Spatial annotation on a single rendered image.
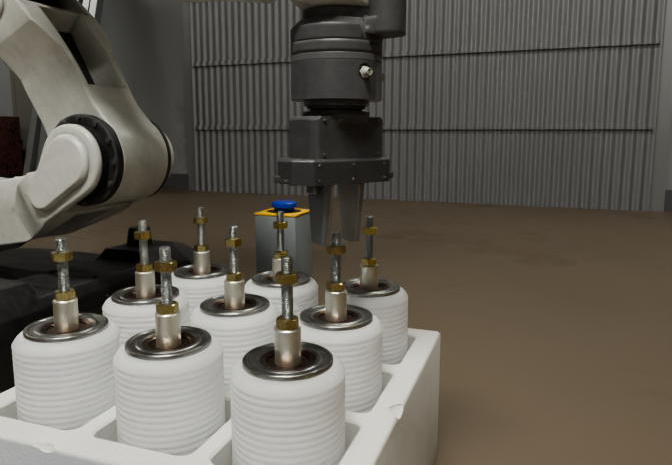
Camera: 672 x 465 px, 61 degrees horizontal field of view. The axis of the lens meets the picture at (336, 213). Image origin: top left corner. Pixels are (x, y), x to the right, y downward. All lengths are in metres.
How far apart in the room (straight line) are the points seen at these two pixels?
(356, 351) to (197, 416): 0.16
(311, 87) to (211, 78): 3.75
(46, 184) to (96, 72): 0.23
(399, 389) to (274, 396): 0.19
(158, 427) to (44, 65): 0.67
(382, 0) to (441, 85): 3.09
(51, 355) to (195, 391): 0.14
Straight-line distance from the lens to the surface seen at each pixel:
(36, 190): 0.99
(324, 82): 0.52
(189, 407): 0.52
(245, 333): 0.60
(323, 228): 0.55
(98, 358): 0.59
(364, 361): 0.57
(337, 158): 0.53
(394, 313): 0.67
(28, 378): 0.60
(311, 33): 0.53
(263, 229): 0.89
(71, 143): 0.93
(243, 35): 4.16
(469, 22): 3.63
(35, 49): 1.03
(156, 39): 4.62
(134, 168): 0.94
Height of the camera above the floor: 0.44
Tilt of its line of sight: 8 degrees down
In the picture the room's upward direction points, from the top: straight up
